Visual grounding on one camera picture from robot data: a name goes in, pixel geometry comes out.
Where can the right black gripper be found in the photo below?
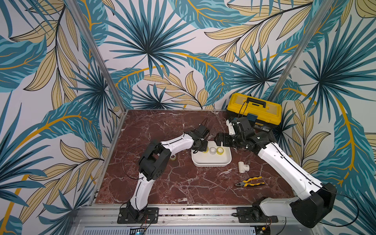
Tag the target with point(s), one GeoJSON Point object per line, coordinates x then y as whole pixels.
{"type": "Point", "coordinates": [222, 139]}

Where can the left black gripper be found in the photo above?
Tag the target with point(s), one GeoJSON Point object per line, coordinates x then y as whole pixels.
{"type": "Point", "coordinates": [204, 148]}

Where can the white plastic storage box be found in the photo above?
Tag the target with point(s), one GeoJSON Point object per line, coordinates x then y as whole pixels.
{"type": "Point", "coordinates": [201, 159]}

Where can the yellow tape roll six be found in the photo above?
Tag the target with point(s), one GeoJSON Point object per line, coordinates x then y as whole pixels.
{"type": "Point", "coordinates": [219, 150]}

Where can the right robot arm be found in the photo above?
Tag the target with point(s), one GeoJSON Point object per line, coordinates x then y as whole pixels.
{"type": "Point", "coordinates": [313, 200]}

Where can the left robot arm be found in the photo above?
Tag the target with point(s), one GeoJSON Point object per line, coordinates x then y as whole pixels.
{"type": "Point", "coordinates": [154, 160]}

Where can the white PVC pipe fitting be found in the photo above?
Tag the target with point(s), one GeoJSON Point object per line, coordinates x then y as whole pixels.
{"type": "Point", "coordinates": [243, 168]}

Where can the yellow black pliers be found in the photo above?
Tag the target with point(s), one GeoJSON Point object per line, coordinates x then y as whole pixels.
{"type": "Point", "coordinates": [251, 182]}

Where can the yellow black toolbox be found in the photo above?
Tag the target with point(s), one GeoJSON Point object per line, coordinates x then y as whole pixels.
{"type": "Point", "coordinates": [263, 115]}

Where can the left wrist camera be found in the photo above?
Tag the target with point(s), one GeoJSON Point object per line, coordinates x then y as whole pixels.
{"type": "Point", "coordinates": [202, 131]}

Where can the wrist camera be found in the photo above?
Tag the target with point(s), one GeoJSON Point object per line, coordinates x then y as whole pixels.
{"type": "Point", "coordinates": [202, 131]}
{"type": "Point", "coordinates": [239, 125]}

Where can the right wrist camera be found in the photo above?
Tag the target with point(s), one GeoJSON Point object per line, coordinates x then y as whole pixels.
{"type": "Point", "coordinates": [239, 125]}

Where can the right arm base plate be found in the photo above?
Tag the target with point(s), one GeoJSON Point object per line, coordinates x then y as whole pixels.
{"type": "Point", "coordinates": [253, 215]}

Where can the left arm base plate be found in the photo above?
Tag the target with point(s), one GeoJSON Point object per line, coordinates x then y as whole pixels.
{"type": "Point", "coordinates": [132, 216]}

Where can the aluminium front rail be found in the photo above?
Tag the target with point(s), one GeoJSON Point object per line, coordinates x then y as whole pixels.
{"type": "Point", "coordinates": [103, 219]}

